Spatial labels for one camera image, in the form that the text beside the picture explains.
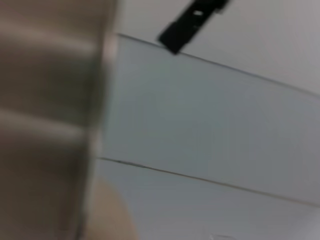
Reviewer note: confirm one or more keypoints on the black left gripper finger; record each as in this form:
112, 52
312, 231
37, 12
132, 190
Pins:
187, 27

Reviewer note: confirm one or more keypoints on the stainless steel mixing bowl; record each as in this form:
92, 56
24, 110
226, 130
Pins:
50, 100

